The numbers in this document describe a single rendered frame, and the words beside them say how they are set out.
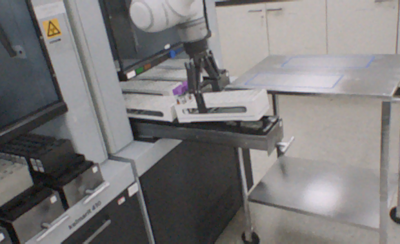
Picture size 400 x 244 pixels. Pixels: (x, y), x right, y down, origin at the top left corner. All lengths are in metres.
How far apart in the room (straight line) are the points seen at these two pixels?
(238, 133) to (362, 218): 0.71
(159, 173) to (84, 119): 0.35
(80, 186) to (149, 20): 0.50
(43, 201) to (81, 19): 0.54
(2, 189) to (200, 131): 0.58
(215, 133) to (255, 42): 2.55
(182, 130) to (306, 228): 1.00
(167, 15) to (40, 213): 0.60
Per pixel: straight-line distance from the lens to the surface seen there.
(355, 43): 3.48
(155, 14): 1.02
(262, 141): 1.18
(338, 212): 1.74
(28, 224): 1.11
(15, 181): 1.15
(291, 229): 2.09
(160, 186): 1.47
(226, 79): 1.82
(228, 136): 1.23
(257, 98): 1.18
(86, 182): 1.20
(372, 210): 1.76
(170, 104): 1.37
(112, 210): 1.30
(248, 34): 3.75
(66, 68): 1.23
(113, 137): 1.38
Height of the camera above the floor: 1.33
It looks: 23 degrees down
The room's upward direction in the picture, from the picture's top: 10 degrees counter-clockwise
